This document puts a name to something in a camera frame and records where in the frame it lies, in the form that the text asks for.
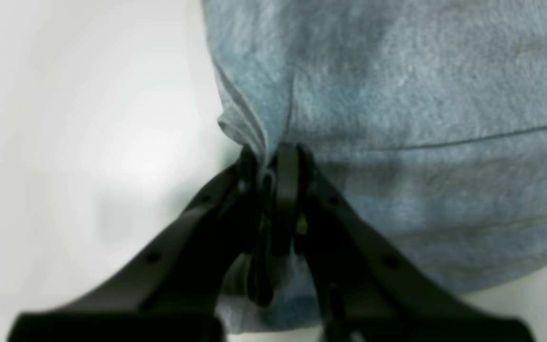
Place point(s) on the left gripper black right finger own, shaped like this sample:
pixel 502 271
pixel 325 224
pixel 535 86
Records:
pixel 367 290

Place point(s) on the left gripper black left finger own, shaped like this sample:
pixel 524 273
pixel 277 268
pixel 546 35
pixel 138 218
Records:
pixel 168 292

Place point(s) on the grey T-shirt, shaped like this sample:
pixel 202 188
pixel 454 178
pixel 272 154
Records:
pixel 430 116

